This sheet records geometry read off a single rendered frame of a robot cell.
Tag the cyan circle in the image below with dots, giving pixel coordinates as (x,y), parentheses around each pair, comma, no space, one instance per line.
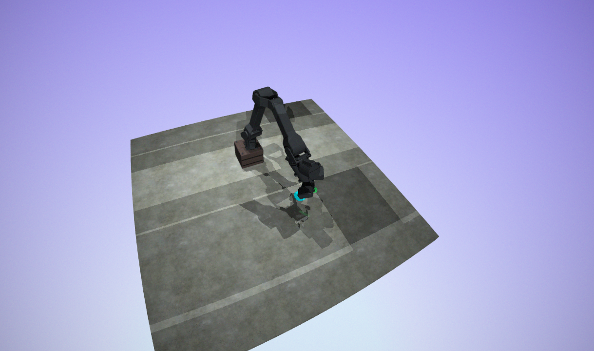
(296,197)

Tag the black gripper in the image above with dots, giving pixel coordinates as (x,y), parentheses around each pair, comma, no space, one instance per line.
(307,188)

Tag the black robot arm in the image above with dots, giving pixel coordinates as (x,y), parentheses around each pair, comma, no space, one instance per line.
(292,142)

